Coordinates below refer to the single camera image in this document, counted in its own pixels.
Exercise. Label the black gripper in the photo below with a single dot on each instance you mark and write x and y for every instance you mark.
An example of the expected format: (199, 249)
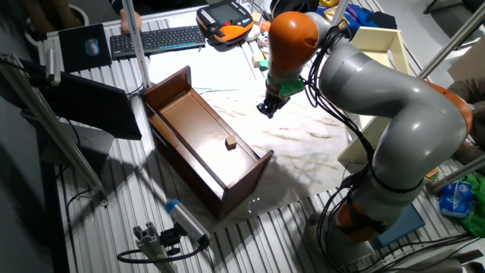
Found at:
(276, 96)

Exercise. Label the small wooden cube block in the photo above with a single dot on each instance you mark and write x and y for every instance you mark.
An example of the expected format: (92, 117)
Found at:
(230, 142)

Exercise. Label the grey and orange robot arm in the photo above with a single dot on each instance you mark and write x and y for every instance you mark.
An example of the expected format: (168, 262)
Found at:
(394, 113)

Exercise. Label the dark brown wooden shelf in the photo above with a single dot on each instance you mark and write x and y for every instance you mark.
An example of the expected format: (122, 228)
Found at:
(197, 140)

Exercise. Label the cream white wooden shelf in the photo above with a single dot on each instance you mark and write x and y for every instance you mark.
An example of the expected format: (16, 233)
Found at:
(379, 49)

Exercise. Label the person's bare hand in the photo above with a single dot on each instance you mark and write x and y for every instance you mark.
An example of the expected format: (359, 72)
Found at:
(126, 22)

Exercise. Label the small green toy block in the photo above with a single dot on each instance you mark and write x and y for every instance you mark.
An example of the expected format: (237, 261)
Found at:
(264, 64)

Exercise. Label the pale wooden toy block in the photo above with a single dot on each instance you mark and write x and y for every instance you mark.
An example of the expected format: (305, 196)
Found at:
(257, 58)

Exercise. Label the multicolour puzzle cube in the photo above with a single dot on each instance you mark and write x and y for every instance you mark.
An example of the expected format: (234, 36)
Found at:
(263, 38)

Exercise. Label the white rounded toy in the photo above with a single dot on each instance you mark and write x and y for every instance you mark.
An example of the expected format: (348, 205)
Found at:
(252, 34)

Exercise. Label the orange toy ball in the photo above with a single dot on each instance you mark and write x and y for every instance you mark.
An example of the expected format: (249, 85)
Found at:
(265, 26)

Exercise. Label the orange and black teach pendant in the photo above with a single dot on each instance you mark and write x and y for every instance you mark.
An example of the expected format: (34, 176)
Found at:
(225, 21)

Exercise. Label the yellow toy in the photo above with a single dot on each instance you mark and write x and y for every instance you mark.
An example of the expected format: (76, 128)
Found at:
(329, 3)

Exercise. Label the blue cloth bag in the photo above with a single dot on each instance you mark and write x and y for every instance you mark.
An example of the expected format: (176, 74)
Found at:
(360, 17)

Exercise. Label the black computer keyboard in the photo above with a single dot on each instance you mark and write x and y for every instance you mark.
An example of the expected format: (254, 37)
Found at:
(157, 41)

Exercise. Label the black laptop screen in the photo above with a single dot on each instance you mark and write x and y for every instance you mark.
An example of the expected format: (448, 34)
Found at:
(94, 104)

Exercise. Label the small yellow tin can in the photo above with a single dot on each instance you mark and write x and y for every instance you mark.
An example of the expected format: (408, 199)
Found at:
(432, 173)

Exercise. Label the short aluminium profile stand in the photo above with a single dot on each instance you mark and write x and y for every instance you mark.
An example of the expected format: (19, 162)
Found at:
(153, 248)

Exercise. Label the grey computer mouse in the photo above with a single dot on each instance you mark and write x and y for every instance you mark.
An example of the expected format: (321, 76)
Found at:
(92, 47)

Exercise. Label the person's dark sleeved arm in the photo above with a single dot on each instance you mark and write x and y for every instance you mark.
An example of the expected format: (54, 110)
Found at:
(470, 95)

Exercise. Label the black mouse pad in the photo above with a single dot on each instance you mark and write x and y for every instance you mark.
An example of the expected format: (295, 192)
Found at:
(74, 53)

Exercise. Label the blue tissue pack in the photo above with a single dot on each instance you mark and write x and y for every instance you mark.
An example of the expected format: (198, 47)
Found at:
(456, 199)

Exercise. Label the white plant pot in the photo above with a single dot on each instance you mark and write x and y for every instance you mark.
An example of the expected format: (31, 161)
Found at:
(77, 13)

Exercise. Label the green cloth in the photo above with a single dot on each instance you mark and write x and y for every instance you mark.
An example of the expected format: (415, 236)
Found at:
(478, 212)

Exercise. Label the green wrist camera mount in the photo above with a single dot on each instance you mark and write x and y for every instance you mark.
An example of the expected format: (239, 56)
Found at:
(291, 88)

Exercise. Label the silver depth camera blue end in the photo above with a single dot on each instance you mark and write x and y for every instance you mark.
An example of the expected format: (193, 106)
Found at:
(185, 220)

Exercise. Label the upright aluminium frame post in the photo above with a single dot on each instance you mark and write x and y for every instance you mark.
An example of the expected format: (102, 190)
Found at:
(137, 45)

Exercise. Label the blue base plate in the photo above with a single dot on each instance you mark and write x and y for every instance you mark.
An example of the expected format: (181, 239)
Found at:
(403, 225)

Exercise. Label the low aluminium frame beam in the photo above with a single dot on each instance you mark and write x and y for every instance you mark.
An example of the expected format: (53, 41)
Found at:
(456, 174)

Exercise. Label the slanted aluminium frame bar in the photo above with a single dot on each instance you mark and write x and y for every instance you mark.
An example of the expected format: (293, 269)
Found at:
(49, 125)

